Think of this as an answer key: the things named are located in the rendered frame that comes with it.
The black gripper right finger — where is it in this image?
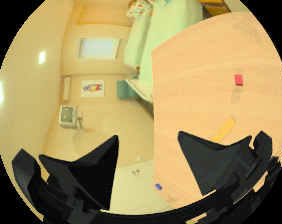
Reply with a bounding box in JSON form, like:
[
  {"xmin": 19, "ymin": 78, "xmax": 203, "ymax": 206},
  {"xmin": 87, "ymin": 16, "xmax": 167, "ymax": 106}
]
[{"xmin": 177, "ymin": 131, "xmax": 253, "ymax": 196}]

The small red block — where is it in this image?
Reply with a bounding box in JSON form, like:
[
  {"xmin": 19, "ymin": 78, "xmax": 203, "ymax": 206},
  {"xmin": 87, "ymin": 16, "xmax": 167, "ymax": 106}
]
[{"xmin": 234, "ymin": 75, "xmax": 243, "ymax": 87}]

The small blue block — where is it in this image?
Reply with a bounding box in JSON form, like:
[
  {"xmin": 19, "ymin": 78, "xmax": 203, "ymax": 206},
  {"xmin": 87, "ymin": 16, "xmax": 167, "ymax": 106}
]
[{"xmin": 156, "ymin": 184, "xmax": 162, "ymax": 190}]

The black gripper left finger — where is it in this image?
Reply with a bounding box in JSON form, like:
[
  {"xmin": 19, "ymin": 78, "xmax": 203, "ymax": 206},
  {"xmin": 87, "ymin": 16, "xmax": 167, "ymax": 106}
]
[{"xmin": 39, "ymin": 135, "xmax": 120, "ymax": 210}]

